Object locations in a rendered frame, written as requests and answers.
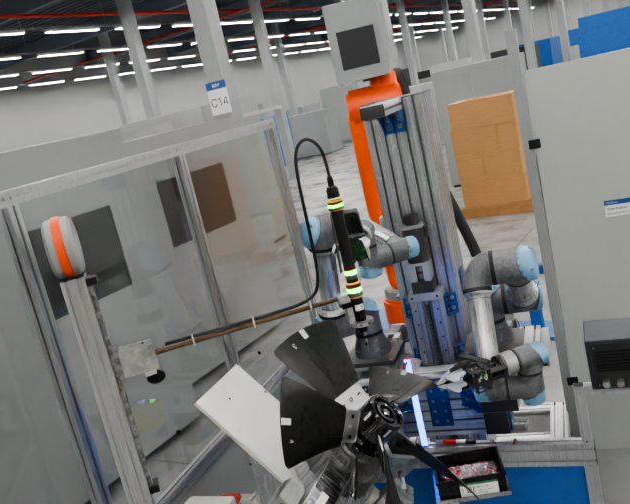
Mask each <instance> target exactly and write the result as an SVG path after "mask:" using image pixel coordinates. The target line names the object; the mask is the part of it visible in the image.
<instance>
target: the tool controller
mask: <svg viewBox="0 0 630 504"><path fill-rule="evenodd" d="M583 333H584V345H585V351H586V356H587V362H588V368H589V373H590V379H591V385H592V388H593V389H594V390H596V389H615V388H630V317H622V318H610V319H599V320H587V321H583Z"/></svg>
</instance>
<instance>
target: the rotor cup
mask: <svg viewBox="0 0 630 504"><path fill-rule="evenodd" d="M383 409H387V410H388V411H389V415H386V414H385V413H384V411H383ZM359 410H360V420H359V426H358V432H357V439H356V441H355V442H354V443H346V444H347V446H348V447H349V448H350V449H351V450H352V451H353V452H354V453H355V454H357V455H358V456H360V457H362V458H364V459H367V460H375V459H377V458H378V457H377V458H376V457H375V453H374V452H376V451H377V443H376V434H377V435H379V436H380V439H381V442H382V445H384V444H386V443H387V442H388V441H389V440H390V439H391V438H392V437H393V436H394V435H395V434H396V433H397V432H398V431H399V430H400V429H401V428H402V426H403V424H404V420H403V416H402V414H401V412H400V410H399V409H398V407H397V406H396V405H395V404H394V403H393V402H392V401H391V400H389V399H388V398H386V397H384V396H382V395H373V396H371V397H370V398H369V399H368V400H367V401H366V402H365V403H364V404H363V405H362V406H361V407H360V408H359ZM370 412H371V415H370V416H369V417H368V418H367V419H366V420H364V418H365V417H366V416H367V415H368V414H369V413H370ZM389 430H392V431H391V432H390V433H389V434H388V435H387V436H386V437H383V436H384V435H385V434H386V433H387V432H388V431H389Z"/></svg>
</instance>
